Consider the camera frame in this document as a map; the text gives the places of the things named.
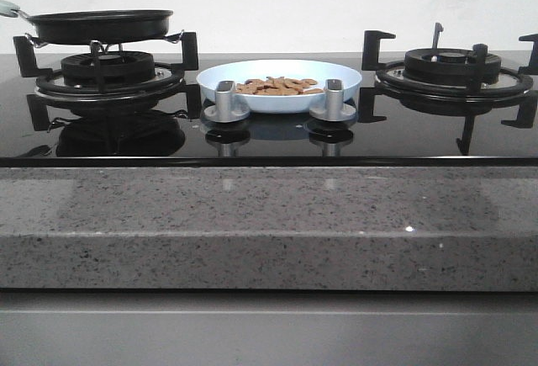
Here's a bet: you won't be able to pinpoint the brown meat slices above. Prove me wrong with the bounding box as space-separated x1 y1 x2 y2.
235 77 324 96

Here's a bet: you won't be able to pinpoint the light blue plate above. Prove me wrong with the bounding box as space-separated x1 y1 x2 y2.
197 59 362 114

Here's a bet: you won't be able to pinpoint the black frying pan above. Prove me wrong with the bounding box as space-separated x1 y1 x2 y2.
1 0 173 45

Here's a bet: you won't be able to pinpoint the silver left stove knob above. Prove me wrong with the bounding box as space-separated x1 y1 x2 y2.
203 81 251 124

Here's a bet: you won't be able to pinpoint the silver stove knob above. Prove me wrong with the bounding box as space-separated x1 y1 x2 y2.
309 79 356 122
203 81 251 124

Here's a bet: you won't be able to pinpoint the silver right stove knob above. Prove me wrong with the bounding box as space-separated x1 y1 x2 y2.
309 79 356 122

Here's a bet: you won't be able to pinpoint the black glass cooktop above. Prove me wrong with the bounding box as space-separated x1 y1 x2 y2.
1 54 537 167

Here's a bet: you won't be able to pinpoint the black left gas burner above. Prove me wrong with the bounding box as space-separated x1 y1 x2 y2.
61 50 155 88

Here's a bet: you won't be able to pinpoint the black gas burner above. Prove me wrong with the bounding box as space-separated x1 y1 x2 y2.
61 50 155 88
403 48 501 88

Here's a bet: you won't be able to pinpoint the black right gas burner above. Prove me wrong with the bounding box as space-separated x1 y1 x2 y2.
403 48 501 88

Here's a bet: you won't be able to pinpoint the black left pan support grate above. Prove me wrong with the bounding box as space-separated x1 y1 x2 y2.
13 31 202 130

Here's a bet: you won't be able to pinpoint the black pan support grate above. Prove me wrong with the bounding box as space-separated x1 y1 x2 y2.
357 24 537 156
13 31 202 130

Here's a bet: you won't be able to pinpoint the black right pan support grate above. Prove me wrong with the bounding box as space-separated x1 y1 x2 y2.
357 24 537 156

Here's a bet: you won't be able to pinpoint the wire pan support ring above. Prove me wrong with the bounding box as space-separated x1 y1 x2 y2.
24 29 186 54

